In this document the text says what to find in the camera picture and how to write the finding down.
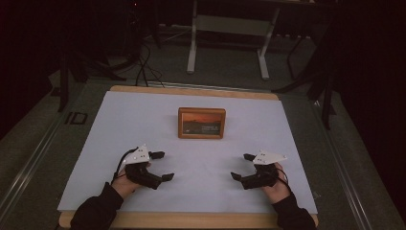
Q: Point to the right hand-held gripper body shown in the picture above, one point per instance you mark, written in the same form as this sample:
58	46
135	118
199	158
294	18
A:
268	157

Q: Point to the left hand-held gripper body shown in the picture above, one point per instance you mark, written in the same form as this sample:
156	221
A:
139	156

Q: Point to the wooden picture frame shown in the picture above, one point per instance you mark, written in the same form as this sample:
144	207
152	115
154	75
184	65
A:
201	123

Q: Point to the person's left hand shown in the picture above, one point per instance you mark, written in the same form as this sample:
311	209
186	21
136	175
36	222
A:
123	187

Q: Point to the person's right hand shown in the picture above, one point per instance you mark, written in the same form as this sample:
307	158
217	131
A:
278	191

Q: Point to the white table mat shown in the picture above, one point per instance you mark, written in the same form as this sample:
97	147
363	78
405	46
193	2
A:
198	159

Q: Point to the black metal stand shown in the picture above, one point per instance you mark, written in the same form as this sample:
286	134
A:
327	102
63	86

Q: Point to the white metal stand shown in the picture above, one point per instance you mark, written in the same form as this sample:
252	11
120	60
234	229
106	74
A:
191	54

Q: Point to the black rectangular floor bracket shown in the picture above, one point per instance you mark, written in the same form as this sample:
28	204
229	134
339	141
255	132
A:
76	118

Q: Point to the metal floor rail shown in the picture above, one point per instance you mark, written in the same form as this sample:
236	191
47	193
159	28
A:
32	166
344	172

